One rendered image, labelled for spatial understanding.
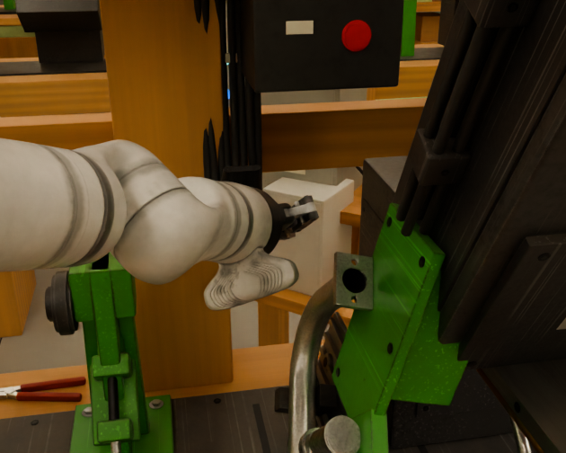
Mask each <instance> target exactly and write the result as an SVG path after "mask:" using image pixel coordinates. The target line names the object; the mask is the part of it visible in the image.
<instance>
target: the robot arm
mask: <svg viewBox="0 0 566 453"><path fill-rule="evenodd" d="M294 204H295V205H293V206H292V207H291V206H290V205H289V204H287V203H280V204H278V203H277V202H276V201H275V200H274V199H273V198H271V196H270V195H269V194H268V193H266V192H265V191H262V190H260V189H257V188H253V187H250V186H247V185H243V184H240V183H236V182H219V181H215V180H210V179H207V178H203V177H193V176H188V177H181V178H179V179H177V178H176V176H175V175H174V174H173V173H172V172H171V171H170V170H169V169H168V168H167V167H166V166H165V165H164V164H163V163H162V162H161V161H160V160H159V159H158V158H157V157H156V156H155V155H154V154H152V153H151V152H150V151H148V150H147V149H145V148H144V147H142V146H140V145H138V144H136V143H133V142H130V141H127V140H122V139H117V140H112V141H108V142H104V143H101V144H97V145H92V146H88V147H80V148H77V149H74V150H69V149H64V148H59V147H49V146H44V145H39V144H34V143H30V142H23V141H18V140H11V139H5V138H0V271H30V270H43V269H55V268H66V267H75V266H80V265H85V264H88V263H91V262H95V261H97V260H99V259H101V258H102V257H103V256H105V255H106V254H107V253H108V252H110V253H111V254H112V255H113V256H114V257H115V258H116V260H117V261H118V262H119V263H120V264H121V265H122V266H123V267H124V269H125V270H126V271H128V272H129V273H130V274H131V275H132V276H134V277H135V278H137V279H139V280H142V281H144V282H147V283H150V284H155V285H162V284H165V283H169V282H171V281H173V280H176V279H177V278H179V277H180V276H181V275H182V274H184V273H185V272H186V271H187V270H189V269H190V268H191V267H192V266H193V265H194V264H196V263H198V262H201V261H210V262H217V263H218V266H219V268H218V271H217V274H216V276H215V277H214V278H213V279H212V281H210V282H209V284H208V285H207V287H206V288H205V291H204V299H205V303H206V305H207V307H208V308H209V309H211V310H223V309H228V308H232V307H235V306H240V305H243V304H246V303H249V302H252V301H253V300H256V299H259V298H264V297H267V296H269V295H272V294H274V293H277V292H280V291H281V290H284V289H288V288H290V287H291V286H293V285H294V284H295V283H296V282H297V280H298V277H299V273H298V269H297V266H296V264H295V263H294V262H292V261H291V260H289V259H286V258H280V257H276V256H272V255H270V253H271V252H272V251H273V249H274V248H275V247H276V245H277V243H278V242H279V240H288V239H289V238H292V237H295V236H296V233H297V232H300V231H301V230H303V229H304V228H306V227H307V226H309V225H310V224H312V223H313V222H314V221H315V220H316V219H318V218H319V216H318V213H317V210H316V207H315V205H314V200H313V197H312V195H309V196H308V195H306V196H304V197H303V198H302V199H301V200H299V201H296V202H294Z"/></svg>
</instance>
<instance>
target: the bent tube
mask: <svg viewBox="0 0 566 453"><path fill-rule="evenodd" d="M351 261H354V262H355V263H356V265H354V264H352V262H351ZM353 299H355V303H353V302H352V301H351V300H353ZM341 307H345V308H351V309H357V310H364V311H371V310H373V257H367V256H362V255H356V254H351V253H341V252H336V253H335V254H334V273H333V278H332V279H331V280H329V281H328V282H326V283H325V284H324V285H322V286H321V287H320V288H319V289H317V290H316V291H315V293H314V294H313V295H312V296H311V298H310V299H309V301H308V303H307V305H306V307H305V310H304V312H303V314H302V316H301V319H300V322H299V325H298V327H297V330H296V337H295V341H294V346H293V350H292V356H291V363H290V373H289V406H288V453H299V450H298V443H299V441H300V438H301V437H302V435H303V434H304V433H305V432H306V431H309V430H311V429H313V428H315V388H316V368H317V361H318V354H319V350H320V345H321V341H322V338H323V333H324V330H325V327H326V325H327V324H328V322H329V320H330V318H331V316H332V314H333V313H334V312H335V311H336V310H338V309H339V308H341Z"/></svg>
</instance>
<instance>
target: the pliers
mask: <svg viewBox="0 0 566 453"><path fill-rule="evenodd" d="M85 383H86V378H85V377H71V378H64V379H57V380H50V381H43V382H36V383H29V384H22V385H20V386H15V387H12V386H10V387H3V388H0V399H15V400H18V401H48V402H80V401H81V399H82V394H81V393H59V392H35V391H41V390H49V389H56V388H62V387H70V386H82V385H85Z"/></svg>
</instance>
